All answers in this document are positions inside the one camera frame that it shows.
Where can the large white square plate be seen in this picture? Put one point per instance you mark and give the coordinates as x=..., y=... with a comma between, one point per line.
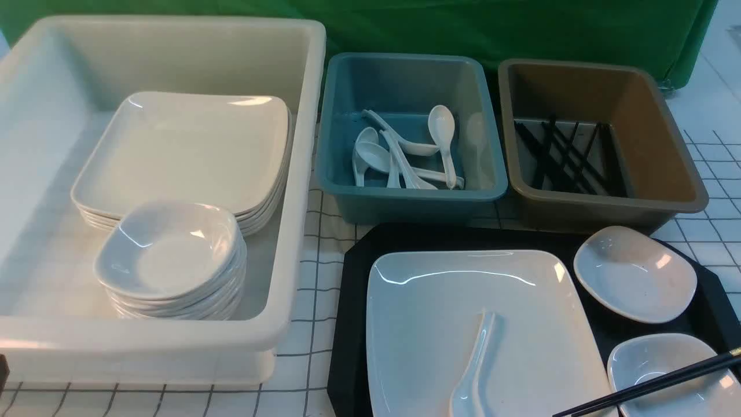
x=512, y=316

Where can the white ceramic soup spoon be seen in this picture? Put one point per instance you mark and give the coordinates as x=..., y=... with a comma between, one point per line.
x=465, y=399

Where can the white small dish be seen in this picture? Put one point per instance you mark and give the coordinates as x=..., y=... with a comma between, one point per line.
x=643, y=358
x=634, y=276

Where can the black chopstick pair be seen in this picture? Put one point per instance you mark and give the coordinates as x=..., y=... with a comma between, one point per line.
x=717, y=363

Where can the white spoon left in bin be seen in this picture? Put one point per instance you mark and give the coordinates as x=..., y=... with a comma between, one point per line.
x=368, y=154

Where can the white spoon crossing in bin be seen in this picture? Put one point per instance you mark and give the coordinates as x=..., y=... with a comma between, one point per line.
x=403, y=147

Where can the white spoon upright in bin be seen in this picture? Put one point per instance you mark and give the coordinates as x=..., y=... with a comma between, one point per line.
x=441, y=127

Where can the blue plastic bin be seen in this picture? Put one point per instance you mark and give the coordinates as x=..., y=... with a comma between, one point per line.
x=402, y=89

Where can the stack of white square plates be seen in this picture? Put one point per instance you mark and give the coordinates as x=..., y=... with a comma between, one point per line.
x=226, y=151

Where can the stack of white small dishes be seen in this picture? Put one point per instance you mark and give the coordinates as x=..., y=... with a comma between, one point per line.
x=174, y=261

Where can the black chopsticks in brown bin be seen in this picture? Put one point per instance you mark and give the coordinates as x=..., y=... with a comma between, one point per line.
x=570, y=156

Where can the large white plastic bin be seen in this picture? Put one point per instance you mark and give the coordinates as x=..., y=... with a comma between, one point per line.
x=61, y=83

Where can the brown plastic bin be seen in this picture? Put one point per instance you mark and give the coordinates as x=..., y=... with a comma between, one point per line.
x=662, y=177

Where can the green cloth backdrop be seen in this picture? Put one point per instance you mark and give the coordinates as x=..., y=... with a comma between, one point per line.
x=663, y=38

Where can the black serving tray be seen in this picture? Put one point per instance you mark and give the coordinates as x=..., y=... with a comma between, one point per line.
x=709, y=317

